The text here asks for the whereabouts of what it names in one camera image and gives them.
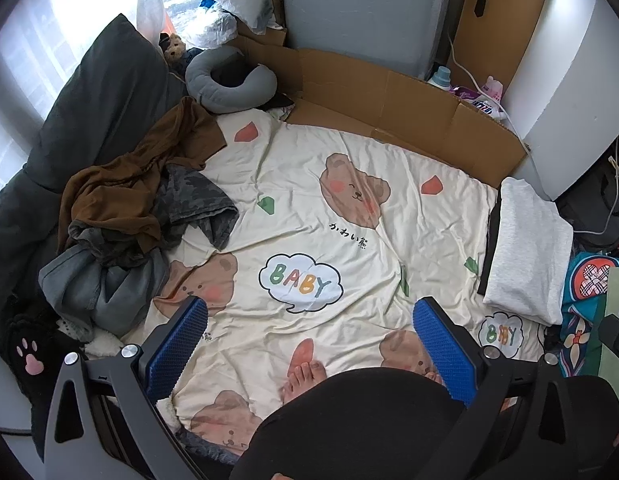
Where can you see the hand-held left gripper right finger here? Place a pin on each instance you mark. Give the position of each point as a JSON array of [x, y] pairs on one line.
[[442, 350]]

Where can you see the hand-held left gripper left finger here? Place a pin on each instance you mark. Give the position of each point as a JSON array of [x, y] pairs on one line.
[[177, 345]]

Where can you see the brown printed t-shirt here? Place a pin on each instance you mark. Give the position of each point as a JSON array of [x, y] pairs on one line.
[[114, 185]]

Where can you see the teal floral blanket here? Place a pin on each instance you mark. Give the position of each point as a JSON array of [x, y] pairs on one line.
[[584, 280]]

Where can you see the blue grey garment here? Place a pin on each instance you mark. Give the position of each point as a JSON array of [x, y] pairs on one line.
[[89, 290]]

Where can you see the light grey folded sweatshirt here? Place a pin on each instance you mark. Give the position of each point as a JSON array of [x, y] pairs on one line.
[[529, 245]]

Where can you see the black paw print plush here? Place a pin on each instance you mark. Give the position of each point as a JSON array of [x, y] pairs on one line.
[[39, 340]]

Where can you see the black backpack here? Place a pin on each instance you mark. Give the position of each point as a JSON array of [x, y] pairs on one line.
[[589, 200]]

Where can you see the cream bear print bed sheet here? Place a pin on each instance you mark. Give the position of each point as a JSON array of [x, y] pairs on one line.
[[389, 220]]

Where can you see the grey camouflage pants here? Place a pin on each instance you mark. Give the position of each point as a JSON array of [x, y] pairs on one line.
[[194, 200]]

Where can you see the white cabinet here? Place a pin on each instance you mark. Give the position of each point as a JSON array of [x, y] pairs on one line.
[[579, 85]]

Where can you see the large cardboard sheet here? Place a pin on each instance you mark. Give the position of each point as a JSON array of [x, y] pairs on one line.
[[389, 100]]

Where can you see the purple white refill pouch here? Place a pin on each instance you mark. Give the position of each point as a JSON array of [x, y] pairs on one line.
[[469, 95]]

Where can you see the dark grey duvet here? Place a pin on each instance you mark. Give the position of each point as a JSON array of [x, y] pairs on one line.
[[104, 95]]

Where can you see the grey neck pillow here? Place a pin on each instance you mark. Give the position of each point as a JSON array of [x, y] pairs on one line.
[[199, 80]]

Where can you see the pink white refill pouch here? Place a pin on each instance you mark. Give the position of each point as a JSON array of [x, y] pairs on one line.
[[493, 89]]

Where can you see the detergent bottle with blue cap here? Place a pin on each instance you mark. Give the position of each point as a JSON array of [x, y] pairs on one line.
[[441, 76]]

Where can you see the small brown teddy bear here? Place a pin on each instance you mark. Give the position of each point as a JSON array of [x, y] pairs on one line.
[[174, 49]]

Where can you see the brown board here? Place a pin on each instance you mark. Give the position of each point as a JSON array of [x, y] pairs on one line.
[[499, 45]]

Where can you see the clear plastic bag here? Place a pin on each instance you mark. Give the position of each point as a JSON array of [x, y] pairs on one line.
[[209, 30]]

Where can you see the white sheer curtain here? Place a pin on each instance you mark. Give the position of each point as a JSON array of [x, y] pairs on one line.
[[64, 20]]

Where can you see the grey plastic-wrapped mattress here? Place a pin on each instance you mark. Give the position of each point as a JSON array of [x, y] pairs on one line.
[[359, 10]]

